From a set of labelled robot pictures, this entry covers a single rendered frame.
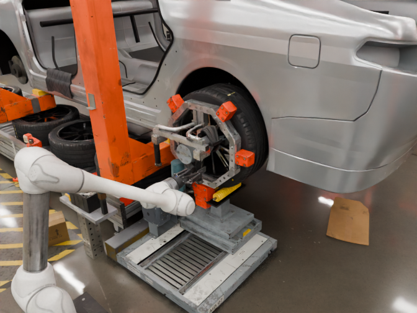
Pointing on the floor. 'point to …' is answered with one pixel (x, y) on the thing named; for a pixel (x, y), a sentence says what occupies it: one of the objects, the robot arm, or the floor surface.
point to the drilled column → (91, 237)
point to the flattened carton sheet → (349, 221)
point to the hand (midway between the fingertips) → (198, 169)
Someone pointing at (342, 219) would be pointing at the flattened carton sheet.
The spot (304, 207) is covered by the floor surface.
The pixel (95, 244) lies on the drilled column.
